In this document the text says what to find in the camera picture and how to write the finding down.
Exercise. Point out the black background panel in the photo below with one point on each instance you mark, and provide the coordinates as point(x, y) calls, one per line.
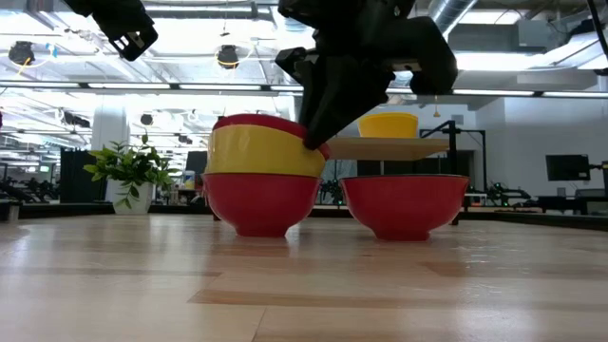
point(197, 162)

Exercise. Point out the black metal shelf support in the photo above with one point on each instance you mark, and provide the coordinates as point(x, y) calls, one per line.
point(451, 129)

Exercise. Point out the black table edge rail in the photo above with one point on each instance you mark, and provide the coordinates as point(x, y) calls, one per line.
point(71, 210)

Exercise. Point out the red bowl floral inside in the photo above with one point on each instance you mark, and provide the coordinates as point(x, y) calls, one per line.
point(404, 209)
point(261, 204)
point(256, 119)

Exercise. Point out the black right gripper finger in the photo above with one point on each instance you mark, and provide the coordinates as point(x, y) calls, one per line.
point(318, 104)
point(361, 90)

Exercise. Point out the silver ceiling air duct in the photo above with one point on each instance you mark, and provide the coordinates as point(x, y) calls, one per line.
point(451, 14)

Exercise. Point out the small grey metal post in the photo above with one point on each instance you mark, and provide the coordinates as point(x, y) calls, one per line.
point(12, 211)

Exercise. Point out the black partition panel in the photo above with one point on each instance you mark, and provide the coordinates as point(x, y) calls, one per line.
point(76, 176)

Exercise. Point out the black round ceiling device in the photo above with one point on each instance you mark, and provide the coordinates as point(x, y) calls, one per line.
point(146, 119)
point(21, 52)
point(228, 57)

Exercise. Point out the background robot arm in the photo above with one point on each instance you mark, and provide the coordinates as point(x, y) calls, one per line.
point(503, 194)

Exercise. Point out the black computer monitor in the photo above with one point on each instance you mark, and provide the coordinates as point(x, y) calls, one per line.
point(567, 167)

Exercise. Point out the background robot arms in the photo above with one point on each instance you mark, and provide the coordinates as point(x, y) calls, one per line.
point(38, 190)

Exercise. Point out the white blue bottle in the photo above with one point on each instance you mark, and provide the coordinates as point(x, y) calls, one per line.
point(189, 180)

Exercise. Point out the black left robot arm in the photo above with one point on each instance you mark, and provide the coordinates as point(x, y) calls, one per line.
point(83, 5)

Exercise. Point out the green plant white pot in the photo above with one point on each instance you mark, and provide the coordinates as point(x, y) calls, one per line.
point(138, 202)

